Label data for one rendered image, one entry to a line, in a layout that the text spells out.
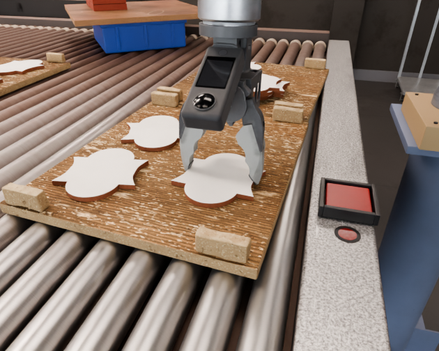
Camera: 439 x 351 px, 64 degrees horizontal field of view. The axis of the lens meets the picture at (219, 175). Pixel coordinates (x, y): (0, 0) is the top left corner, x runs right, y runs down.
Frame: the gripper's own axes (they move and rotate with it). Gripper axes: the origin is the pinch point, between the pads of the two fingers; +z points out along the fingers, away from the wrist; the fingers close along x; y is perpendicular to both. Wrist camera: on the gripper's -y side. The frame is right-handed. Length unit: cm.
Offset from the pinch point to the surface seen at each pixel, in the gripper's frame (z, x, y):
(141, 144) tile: -0.3, 15.5, 4.9
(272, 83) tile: -4.5, 0.3, 36.7
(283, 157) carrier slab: 0.3, -7.5, 10.0
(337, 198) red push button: 1.3, -16.5, 1.9
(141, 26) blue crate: -10, 56, 76
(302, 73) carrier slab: -2, -3, 60
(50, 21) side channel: -5, 127, 110
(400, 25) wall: 14, -63, 404
